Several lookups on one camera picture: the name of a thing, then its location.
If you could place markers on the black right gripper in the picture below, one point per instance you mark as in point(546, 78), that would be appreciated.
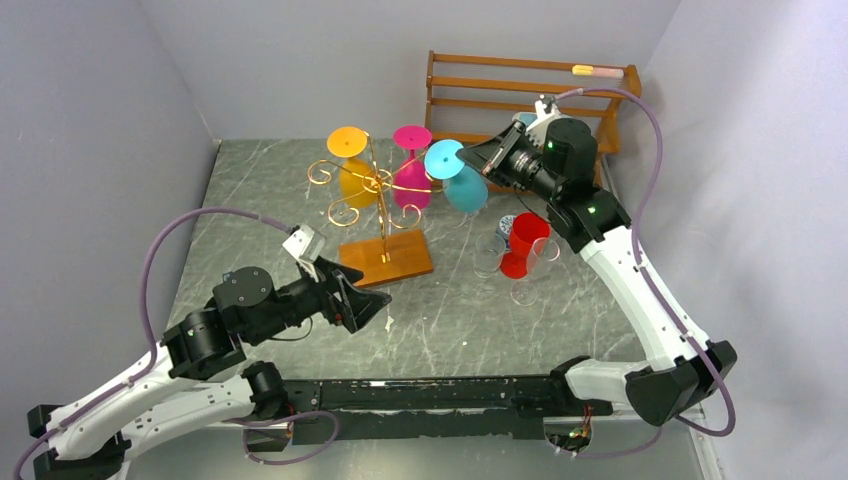
point(510, 156)

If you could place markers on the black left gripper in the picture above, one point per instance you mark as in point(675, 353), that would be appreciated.
point(357, 307)

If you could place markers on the light blue wine glass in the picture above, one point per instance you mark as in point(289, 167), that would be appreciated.
point(463, 186)

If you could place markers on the gold wire wine glass rack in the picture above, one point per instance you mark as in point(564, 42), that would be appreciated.
point(400, 251)

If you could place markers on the red wine glass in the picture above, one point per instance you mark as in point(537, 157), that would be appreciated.
point(524, 230)

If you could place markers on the clear wine glass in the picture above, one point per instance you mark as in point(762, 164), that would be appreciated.
point(542, 256)
point(489, 250)

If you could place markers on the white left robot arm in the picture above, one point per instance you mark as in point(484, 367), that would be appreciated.
point(198, 373)

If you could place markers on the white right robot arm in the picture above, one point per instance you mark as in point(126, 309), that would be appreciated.
point(683, 366)

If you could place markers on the pink wine glass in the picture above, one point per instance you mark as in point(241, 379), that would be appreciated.
point(411, 186)

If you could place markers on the orange wine glass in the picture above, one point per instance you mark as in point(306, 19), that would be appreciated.
point(355, 175)

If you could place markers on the light blue packaged item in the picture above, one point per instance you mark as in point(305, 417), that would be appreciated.
point(526, 118)

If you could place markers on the brown wooden shelf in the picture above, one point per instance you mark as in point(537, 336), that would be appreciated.
point(470, 98)

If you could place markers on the yellow pink tube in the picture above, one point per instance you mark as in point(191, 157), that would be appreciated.
point(597, 71)

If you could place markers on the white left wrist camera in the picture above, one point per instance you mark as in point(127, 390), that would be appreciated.
point(304, 245)

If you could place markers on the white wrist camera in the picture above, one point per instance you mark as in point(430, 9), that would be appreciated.
point(546, 111)
point(304, 245)

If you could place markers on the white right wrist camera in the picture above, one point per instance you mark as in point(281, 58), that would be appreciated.
point(546, 111)

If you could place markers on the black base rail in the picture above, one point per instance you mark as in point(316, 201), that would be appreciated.
point(371, 409)

